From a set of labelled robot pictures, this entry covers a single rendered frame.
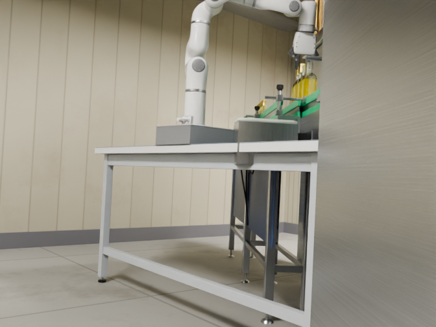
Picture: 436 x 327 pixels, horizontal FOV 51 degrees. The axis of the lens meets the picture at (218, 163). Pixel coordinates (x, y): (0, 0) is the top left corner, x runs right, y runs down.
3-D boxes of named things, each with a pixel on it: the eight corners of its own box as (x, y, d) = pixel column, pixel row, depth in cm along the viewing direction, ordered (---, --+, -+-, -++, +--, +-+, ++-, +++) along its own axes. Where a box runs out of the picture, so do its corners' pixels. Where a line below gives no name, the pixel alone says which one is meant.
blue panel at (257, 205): (313, 249, 196) (316, 150, 197) (272, 248, 195) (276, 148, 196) (255, 215, 355) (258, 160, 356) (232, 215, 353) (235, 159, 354)
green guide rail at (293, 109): (300, 117, 192) (300, 98, 192) (297, 117, 192) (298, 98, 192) (245, 144, 366) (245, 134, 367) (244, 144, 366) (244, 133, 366)
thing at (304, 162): (311, 384, 141) (321, 152, 143) (96, 281, 257) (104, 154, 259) (329, 377, 147) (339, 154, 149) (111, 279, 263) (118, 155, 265)
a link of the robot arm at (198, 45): (191, 21, 201) (187, 31, 217) (186, 75, 200) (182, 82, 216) (212, 24, 202) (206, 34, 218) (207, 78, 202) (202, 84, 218)
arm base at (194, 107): (189, 125, 194) (191, 88, 194) (169, 125, 202) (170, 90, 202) (213, 128, 206) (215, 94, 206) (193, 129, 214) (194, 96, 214)
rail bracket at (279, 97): (305, 116, 187) (307, 85, 188) (265, 113, 186) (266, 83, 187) (303, 117, 190) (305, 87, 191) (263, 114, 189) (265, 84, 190)
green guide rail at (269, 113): (282, 116, 191) (283, 96, 192) (280, 116, 191) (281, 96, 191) (235, 143, 366) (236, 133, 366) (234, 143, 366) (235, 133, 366)
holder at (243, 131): (312, 146, 169) (313, 124, 169) (237, 142, 167) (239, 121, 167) (300, 148, 186) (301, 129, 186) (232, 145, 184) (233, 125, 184)
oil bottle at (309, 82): (315, 121, 199) (317, 72, 199) (302, 121, 199) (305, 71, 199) (311, 122, 204) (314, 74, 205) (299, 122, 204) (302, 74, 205)
